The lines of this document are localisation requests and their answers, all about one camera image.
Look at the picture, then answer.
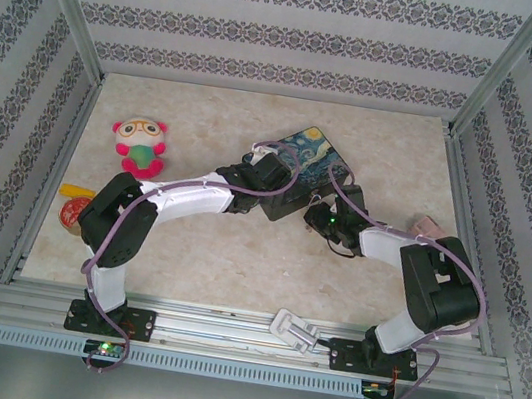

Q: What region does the starry night print box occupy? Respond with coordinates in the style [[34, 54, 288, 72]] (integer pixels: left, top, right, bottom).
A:
[[257, 119, 364, 234]]

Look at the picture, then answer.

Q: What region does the pink plastic toy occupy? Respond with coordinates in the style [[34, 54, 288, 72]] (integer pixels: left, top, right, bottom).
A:
[[406, 211, 448, 242]]

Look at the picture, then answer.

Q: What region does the white plastic clip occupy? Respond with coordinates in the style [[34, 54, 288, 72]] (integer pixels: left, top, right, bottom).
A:
[[267, 306, 325, 355]]

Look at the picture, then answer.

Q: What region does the pink green plush toy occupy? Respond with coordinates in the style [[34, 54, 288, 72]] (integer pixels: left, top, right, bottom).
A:
[[105, 113, 173, 183]]

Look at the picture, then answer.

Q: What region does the small circuit board green light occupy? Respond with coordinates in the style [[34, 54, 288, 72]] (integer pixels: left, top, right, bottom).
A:
[[359, 379, 398, 399], [83, 336, 129, 361]]

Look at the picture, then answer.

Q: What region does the red round wooden disc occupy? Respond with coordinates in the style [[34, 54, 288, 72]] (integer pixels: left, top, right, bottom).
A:
[[56, 194, 95, 236]]

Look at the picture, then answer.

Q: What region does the aluminium table side rail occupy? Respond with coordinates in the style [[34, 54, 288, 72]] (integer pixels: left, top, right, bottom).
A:
[[412, 129, 529, 356], [0, 65, 107, 294]]

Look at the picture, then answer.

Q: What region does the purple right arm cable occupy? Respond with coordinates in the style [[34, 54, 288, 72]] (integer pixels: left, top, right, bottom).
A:
[[290, 158, 506, 399]]

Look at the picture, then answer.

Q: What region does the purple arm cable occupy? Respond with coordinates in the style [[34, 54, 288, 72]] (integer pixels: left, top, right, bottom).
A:
[[65, 112, 306, 399], [290, 158, 506, 399]]

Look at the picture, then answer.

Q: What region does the aluminium frame rail long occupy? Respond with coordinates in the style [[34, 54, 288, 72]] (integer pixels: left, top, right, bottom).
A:
[[0, 268, 512, 399]]

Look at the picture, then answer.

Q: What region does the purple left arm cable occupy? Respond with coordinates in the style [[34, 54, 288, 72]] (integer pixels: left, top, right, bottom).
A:
[[65, 112, 306, 399]]

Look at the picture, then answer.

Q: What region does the grey slotted cable duct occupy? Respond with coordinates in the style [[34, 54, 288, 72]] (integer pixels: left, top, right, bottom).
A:
[[0, 321, 368, 399]]

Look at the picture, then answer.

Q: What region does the aluminium frame corner post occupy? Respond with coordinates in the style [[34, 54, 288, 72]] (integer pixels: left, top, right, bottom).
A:
[[2, 0, 119, 87], [445, 0, 532, 151]]

